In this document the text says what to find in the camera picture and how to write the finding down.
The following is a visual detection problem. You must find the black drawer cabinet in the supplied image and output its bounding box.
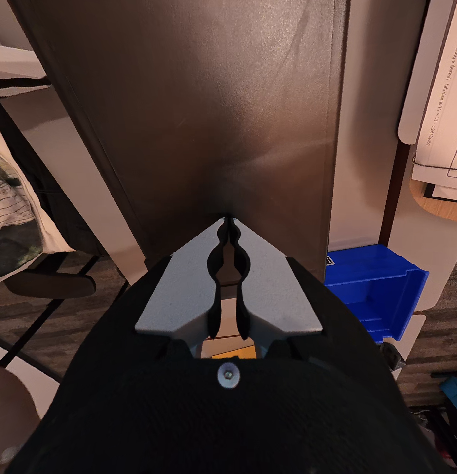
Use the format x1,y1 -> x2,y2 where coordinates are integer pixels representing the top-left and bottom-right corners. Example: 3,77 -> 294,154
8,0 -> 350,282

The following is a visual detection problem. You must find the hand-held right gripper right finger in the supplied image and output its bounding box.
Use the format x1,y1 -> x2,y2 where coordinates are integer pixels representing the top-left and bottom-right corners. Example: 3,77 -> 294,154
228,218 -> 322,350

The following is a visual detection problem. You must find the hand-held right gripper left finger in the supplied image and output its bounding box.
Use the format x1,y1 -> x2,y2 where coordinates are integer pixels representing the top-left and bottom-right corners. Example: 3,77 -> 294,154
135,218 -> 229,349

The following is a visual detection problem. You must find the yellow plastic bin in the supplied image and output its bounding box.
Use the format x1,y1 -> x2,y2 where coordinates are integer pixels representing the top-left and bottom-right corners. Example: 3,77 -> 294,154
212,348 -> 256,360

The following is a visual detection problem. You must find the deep blue bin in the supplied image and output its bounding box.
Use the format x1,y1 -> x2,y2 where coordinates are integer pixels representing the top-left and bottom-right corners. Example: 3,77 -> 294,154
323,244 -> 430,342

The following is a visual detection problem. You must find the person's patterned shirt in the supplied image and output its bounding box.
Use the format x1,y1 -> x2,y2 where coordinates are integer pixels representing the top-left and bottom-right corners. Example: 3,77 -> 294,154
0,111 -> 77,286

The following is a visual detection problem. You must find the person's leg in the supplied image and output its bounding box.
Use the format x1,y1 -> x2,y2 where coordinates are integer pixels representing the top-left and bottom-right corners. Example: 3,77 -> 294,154
0,365 -> 42,474

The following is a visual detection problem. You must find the white instruction sheet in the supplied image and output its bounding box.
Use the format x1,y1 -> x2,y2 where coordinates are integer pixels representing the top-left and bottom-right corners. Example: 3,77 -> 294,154
411,0 -> 457,202

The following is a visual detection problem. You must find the teal tool case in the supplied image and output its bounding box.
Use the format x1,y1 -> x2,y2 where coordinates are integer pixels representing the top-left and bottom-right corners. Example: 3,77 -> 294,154
439,376 -> 457,408

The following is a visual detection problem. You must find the dark chair armrest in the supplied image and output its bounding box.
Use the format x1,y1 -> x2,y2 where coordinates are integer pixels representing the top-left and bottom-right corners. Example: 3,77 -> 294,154
3,271 -> 97,299

